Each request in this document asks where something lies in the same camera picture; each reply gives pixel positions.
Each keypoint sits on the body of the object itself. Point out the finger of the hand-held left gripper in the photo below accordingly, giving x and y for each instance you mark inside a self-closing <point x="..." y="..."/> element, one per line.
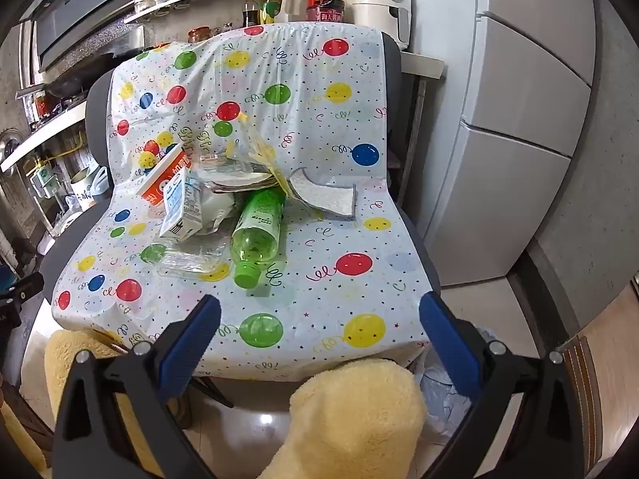
<point x="27" y="289"/>

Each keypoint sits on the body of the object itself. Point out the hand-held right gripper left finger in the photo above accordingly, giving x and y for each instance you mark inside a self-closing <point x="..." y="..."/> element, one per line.
<point x="192" y="344"/>

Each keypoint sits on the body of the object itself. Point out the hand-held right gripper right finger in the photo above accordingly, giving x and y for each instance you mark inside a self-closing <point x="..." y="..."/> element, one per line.
<point x="449" y="344"/>

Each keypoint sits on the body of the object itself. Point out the green plastic bottle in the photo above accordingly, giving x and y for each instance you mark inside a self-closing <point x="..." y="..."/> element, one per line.
<point x="257" y="229"/>

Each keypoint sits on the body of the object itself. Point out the white plastic bag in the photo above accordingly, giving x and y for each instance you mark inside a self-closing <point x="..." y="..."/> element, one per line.
<point x="439" y="399"/>

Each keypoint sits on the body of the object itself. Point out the clear plastic bottle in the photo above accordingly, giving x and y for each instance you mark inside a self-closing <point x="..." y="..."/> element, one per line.
<point x="189" y="259"/>

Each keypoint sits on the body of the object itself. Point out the green white gas valve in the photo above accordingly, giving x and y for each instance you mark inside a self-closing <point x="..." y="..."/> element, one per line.
<point x="45" y="179"/>

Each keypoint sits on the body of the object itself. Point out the white printed mug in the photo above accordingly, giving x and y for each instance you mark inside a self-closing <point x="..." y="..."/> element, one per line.
<point x="87" y="189"/>

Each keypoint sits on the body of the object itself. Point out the person's yellow fleece right leg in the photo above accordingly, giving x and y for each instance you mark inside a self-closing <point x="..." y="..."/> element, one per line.
<point x="349" y="424"/>

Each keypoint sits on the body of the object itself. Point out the crumpled white tissue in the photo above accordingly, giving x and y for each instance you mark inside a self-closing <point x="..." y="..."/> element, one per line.
<point x="217" y="209"/>

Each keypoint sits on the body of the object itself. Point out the wooden slatted furniture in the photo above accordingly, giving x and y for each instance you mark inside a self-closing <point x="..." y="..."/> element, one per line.
<point x="586" y="369"/>

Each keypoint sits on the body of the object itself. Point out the white blue milk carton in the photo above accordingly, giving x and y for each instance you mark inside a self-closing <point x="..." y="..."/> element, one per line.
<point x="179" y="204"/>

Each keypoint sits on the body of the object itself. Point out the orange white paper cup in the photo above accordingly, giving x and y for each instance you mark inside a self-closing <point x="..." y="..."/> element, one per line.
<point x="167" y="174"/>

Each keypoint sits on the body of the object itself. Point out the flattened paper wrapper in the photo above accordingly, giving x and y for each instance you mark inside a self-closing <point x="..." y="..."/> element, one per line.
<point x="234" y="177"/>

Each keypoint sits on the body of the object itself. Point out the clear yellow plastic bag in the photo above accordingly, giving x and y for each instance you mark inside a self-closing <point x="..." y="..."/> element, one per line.
<point x="254" y="144"/>

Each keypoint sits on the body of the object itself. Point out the white refrigerator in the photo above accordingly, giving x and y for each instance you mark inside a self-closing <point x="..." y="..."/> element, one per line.
<point x="514" y="110"/>

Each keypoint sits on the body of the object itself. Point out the balloon print plastic cover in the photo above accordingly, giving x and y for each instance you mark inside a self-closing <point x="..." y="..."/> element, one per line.
<point x="319" y="124"/>

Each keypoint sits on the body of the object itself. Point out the steel range hood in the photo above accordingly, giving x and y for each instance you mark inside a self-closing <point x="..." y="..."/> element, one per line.
<point x="85" y="15"/>

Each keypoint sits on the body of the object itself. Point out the white side counter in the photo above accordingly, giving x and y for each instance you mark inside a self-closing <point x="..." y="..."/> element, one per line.
<point x="422" y="65"/>

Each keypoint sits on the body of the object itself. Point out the red lid jar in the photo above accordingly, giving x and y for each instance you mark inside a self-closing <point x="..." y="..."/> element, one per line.
<point x="198" y="35"/>

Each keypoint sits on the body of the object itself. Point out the yellow green sauce bottle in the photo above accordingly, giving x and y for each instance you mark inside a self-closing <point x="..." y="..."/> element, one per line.
<point x="270" y="10"/>

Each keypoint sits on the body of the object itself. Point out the white plastic jug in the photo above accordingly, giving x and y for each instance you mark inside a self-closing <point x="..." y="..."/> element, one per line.
<point x="292" y="7"/>

